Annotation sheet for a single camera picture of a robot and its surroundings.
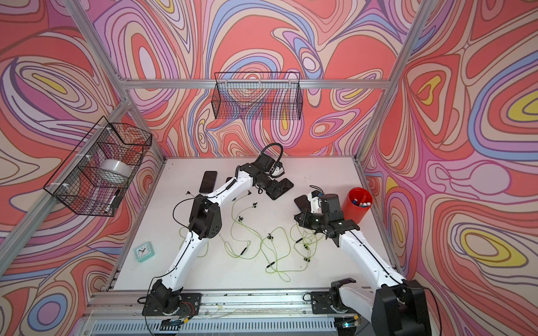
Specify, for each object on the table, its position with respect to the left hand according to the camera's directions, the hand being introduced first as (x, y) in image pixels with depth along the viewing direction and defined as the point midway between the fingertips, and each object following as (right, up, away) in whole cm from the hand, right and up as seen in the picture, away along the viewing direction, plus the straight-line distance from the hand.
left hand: (277, 186), depth 101 cm
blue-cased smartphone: (+13, -8, 0) cm, 15 cm away
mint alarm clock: (-55, -26, -17) cm, 63 cm away
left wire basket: (-62, +6, -32) cm, 70 cm away
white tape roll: (-58, +9, -28) cm, 65 cm away
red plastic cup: (+34, -7, -13) cm, 37 cm away
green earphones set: (-42, -26, -14) cm, 51 cm away
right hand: (+7, -13, -19) cm, 24 cm away
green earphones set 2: (-14, -24, -12) cm, 30 cm away
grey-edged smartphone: (-36, +2, +7) cm, 37 cm away
